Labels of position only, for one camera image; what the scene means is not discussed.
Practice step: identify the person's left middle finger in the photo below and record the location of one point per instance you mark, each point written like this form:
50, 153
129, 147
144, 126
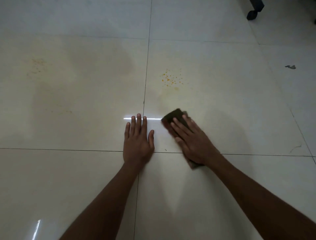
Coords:
138, 123

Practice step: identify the person's right hand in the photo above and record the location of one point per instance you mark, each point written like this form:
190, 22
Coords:
195, 142

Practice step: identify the person's left forearm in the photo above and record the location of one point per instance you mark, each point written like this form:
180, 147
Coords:
103, 205

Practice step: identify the black chair caster wheel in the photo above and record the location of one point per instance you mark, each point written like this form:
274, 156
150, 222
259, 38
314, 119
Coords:
254, 10

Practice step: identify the person's left thumb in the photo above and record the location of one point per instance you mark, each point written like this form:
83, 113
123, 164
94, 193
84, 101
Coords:
151, 138

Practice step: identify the person's right middle finger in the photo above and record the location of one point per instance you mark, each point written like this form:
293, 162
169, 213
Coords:
181, 126

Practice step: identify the person's left hand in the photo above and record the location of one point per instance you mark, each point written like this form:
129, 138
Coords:
137, 147

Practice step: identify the person's left little finger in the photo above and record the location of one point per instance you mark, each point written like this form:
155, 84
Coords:
127, 130

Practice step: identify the dark brown cleaning cloth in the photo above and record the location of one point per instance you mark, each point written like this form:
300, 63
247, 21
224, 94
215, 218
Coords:
175, 118

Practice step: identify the orange stain spots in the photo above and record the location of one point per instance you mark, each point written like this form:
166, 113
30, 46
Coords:
171, 79

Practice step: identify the person's right thumb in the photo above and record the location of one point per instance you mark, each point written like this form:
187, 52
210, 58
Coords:
180, 143

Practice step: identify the person's right forearm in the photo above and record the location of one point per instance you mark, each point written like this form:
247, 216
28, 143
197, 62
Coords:
261, 197

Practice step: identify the small dark debris scrap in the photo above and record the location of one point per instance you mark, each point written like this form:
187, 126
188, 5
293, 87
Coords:
290, 67

